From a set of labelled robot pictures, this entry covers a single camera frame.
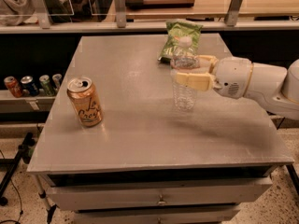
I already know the black tripod stand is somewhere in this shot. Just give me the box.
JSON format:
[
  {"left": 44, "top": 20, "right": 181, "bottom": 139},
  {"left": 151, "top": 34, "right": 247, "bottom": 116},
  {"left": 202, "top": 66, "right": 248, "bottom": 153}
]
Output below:
[{"left": 0, "top": 133, "right": 36, "bottom": 206}]

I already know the green soda can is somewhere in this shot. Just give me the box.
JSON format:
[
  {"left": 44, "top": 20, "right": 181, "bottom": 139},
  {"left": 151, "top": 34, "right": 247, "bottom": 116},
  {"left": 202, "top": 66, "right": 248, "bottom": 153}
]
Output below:
[{"left": 39, "top": 75, "right": 55, "bottom": 96}]

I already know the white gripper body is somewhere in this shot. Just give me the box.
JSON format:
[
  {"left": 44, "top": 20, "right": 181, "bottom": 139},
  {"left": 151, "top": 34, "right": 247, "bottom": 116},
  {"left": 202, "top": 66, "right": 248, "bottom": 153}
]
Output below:
[{"left": 212, "top": 57, "right": 253, "bottom": 99}]

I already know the grey lower drawer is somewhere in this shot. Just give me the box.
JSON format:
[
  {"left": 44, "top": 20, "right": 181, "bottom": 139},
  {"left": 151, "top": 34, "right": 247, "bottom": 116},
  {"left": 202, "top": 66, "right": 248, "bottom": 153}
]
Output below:
[{"left": 74, "top": 204, "right": 239, "bottom": 224}]

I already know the red soda can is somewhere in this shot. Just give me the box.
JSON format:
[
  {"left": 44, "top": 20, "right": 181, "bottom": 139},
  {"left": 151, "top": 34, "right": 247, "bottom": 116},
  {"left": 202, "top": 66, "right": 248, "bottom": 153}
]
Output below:
[{"left": 4, "top": 77, "right": 22, "bottom": 98}]

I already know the dark blue soda can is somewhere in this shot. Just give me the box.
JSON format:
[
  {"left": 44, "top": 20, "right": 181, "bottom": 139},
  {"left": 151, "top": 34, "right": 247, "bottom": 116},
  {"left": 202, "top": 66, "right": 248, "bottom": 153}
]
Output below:
[{"left": 21, "top": 76, "right": 39, "bottom": 96}]

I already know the grey upper drawer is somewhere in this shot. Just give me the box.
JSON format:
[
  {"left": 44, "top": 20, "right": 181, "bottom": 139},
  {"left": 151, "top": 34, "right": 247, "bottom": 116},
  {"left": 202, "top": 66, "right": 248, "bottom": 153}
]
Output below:
[{"left": 48, "top": 177, "right": 272, "bottom": 210}]

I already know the grey drawer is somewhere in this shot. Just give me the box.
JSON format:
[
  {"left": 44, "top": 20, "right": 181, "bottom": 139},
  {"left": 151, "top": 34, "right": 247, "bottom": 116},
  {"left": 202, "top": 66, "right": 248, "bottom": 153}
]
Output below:
[
  {"left": 74, "top": 204, "right": 239, "bottom": 224},
  {"left": 48, "top": 177, "right": 272, "bottom": 210}
]

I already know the orange LaCroix can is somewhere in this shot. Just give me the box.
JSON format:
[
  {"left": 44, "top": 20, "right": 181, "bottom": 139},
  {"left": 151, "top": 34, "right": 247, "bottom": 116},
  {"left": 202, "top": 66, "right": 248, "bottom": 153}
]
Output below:
[{"left": 66, "top": 77, "right": 103, "bottom": 127}]

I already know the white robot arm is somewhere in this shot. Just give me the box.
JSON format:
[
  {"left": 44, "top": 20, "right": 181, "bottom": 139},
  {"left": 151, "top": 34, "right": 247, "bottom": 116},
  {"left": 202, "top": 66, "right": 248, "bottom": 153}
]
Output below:
[{"left": 173, "top": 56, "right": 299, "bottom": 120}]

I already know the silver soda can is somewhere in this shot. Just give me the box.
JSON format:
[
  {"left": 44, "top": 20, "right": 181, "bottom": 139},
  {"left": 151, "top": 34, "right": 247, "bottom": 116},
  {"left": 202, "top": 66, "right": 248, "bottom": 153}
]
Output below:
[{"left": 52, "top": 74, "right": 63, "bottom": 90}]

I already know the clear plastic water bottle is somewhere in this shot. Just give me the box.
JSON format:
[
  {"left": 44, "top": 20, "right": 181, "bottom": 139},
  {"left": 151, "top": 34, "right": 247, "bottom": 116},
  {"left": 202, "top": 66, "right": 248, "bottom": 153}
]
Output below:
[{"left": 170, "top": 36, "right": 199, "bottom": 111}]

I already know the green chip bag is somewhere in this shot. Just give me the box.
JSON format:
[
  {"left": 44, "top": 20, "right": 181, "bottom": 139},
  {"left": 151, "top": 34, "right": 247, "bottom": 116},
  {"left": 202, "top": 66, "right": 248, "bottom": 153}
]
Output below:
[{"left": 158, "top": 20, "right": 202, "bottom": 63}]

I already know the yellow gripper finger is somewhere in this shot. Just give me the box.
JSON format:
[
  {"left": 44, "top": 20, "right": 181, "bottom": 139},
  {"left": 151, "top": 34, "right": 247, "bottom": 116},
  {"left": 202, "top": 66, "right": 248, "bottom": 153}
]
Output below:
[
  {"left": 196, "top": 55, "right": 218, "bottom": 73},
  {"left": 175, "top": 72, "right": 215, "bottom": 91}
]

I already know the grey cloth bundle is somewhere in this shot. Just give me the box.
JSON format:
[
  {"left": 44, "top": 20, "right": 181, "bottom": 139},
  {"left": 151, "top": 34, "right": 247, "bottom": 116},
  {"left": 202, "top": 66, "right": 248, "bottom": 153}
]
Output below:
[{"left": 0, "top": 0, "right": 72, "bottom": 26}]

